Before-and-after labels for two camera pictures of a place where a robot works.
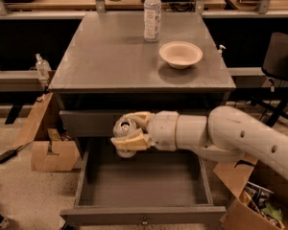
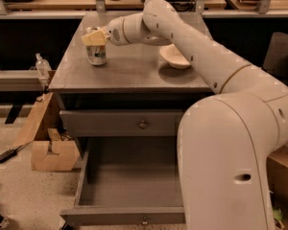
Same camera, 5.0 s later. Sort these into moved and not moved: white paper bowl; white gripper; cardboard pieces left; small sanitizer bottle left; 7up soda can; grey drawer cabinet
Moved: white gripper; 7up soda can
Not moved: small sanitizer bottle left; white paper bowl; grey drawer cabinet; cardboard pieces left
